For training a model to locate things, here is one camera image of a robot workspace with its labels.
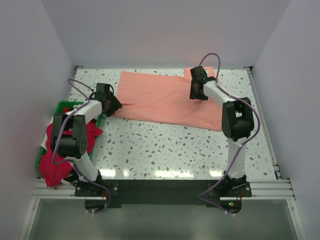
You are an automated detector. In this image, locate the salmon pink t shirt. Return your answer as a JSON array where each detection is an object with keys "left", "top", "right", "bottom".
[{"left": 114, "top": 68, "right": 222, "bottom": 131}]

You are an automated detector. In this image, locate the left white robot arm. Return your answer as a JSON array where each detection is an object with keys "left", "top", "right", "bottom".
[{"left": 50, "top": 83, "right": 123, "bottom": 196}]

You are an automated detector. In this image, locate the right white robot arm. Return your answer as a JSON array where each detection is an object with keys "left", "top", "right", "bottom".
[{"left": 189, "top": 66, "right": 255, "bottom": 197}]

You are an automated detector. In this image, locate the green plastic basket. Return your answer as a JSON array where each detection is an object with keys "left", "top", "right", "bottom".
[{"left": 48, "top": 100, "right": 102, "bottom": 165}]

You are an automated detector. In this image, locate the red t shirt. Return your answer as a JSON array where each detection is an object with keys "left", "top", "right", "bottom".
[{"left": 38, "top": 119, "right": 103, "bottom": 187}]

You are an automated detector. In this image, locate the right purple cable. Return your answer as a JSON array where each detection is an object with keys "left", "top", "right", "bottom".
[{"left": 198, "top": 52, "right": 261, "bottom": 210}]

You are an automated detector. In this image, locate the purple cable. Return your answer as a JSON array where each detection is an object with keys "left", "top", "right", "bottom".
[
  {"left": 198, "top": 52, "right": 261, "bottom": 210},
  {"left": 51, "top": 78, "right": 112, "bottom": 214}
]

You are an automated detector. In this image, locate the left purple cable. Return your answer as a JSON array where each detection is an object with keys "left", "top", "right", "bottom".
[{"left": 51, "top": 78, "right": 112, "bottom": 214}]

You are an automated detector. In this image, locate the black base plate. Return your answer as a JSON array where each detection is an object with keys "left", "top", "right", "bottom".
[{"left": 74, "top": 179, "right": 252, "bottom": 213}]

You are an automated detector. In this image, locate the aluminium frame rail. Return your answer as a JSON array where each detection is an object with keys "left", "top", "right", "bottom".
[{"left": 32, "top": 179, "right": 295, "bottom": 203}]

